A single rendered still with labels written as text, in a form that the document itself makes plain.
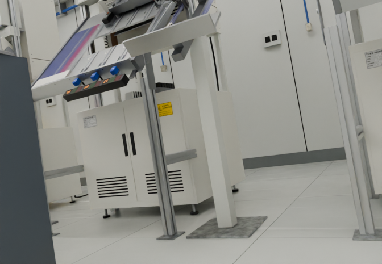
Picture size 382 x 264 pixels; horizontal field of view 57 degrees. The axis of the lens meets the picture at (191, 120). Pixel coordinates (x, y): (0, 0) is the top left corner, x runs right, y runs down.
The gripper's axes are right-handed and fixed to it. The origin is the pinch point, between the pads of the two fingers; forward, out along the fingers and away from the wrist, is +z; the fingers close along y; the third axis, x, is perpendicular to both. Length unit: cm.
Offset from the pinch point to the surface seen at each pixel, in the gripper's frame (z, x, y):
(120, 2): 6, -36, 49
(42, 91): 8, 19, 78
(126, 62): 4.9, 20.6, 24.9
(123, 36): 33, -49, 71
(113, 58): 7.0, 11.6, 36.7
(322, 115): 176, -78, -23
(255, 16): 115, -154, 18
